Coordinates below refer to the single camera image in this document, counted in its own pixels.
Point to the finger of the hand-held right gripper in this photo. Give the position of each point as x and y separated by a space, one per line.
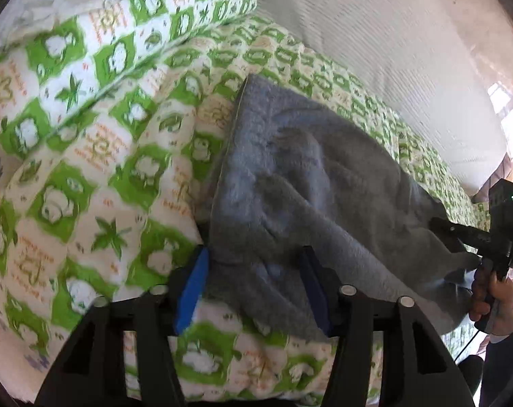
455 229

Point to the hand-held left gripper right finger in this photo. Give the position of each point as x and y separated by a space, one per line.
318 292

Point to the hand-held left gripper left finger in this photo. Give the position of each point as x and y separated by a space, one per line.
192 290

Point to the grey fleece pants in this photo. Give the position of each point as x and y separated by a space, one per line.
307 186

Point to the person's right forearm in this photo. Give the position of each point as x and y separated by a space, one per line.
508 364

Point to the person's right hand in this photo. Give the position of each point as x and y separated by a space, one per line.
504 305

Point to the bright window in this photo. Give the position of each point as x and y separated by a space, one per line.
508 106

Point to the green printed blanket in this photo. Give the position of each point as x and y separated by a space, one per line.
125 169

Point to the white striped pillow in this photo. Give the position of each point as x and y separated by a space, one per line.
392 51

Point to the green printed pillow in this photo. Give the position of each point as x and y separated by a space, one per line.
91 59

